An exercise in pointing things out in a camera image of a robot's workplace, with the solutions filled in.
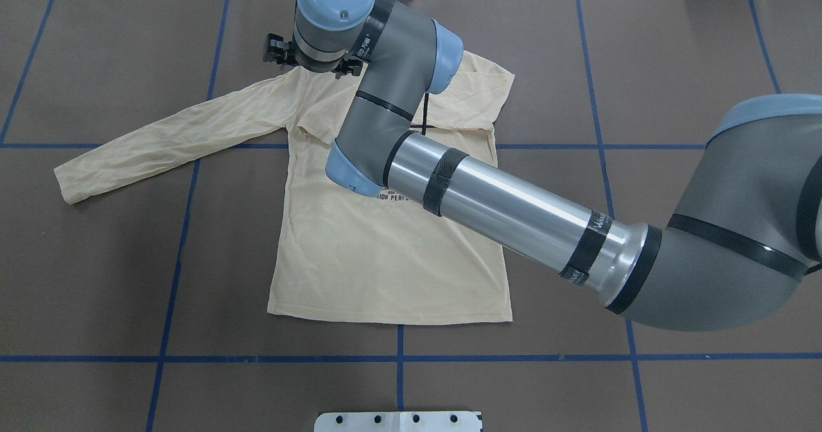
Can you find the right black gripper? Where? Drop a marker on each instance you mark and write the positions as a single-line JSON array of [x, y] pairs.
[[277, 52]]

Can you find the cream long-sleeve graphic shirt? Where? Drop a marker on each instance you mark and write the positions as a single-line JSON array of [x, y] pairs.
[[341, 257]]

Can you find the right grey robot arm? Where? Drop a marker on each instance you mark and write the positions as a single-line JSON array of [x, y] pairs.
[[743, 236]]

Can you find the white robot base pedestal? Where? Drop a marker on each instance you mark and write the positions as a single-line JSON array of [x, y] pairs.
[[400, 421]]

